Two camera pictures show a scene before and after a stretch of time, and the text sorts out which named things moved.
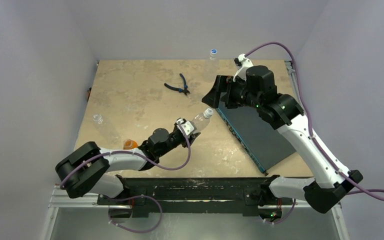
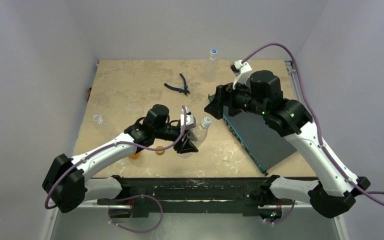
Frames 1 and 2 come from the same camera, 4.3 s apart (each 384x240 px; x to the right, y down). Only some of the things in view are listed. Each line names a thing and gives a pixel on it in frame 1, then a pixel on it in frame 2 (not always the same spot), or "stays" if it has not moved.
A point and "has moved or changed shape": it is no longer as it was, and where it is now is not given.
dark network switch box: (264, 143) stays
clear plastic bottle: (212, 68) stays
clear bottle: (201, 121) has moved or changed shape
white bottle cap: (208, 113) has moved or changed shape
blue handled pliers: (184, 90) stays
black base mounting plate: (190, 194) stays
